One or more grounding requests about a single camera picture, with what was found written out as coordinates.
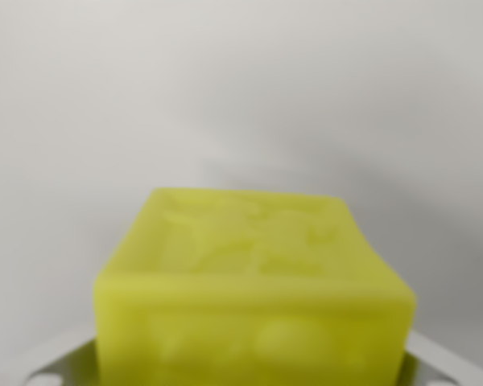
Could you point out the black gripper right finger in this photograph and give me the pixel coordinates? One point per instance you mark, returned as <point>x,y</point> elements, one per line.
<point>447,364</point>

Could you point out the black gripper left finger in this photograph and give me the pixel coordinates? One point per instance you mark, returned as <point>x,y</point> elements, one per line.
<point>70,364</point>

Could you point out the yellow embossed cube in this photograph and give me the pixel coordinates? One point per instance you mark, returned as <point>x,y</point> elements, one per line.
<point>249,297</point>

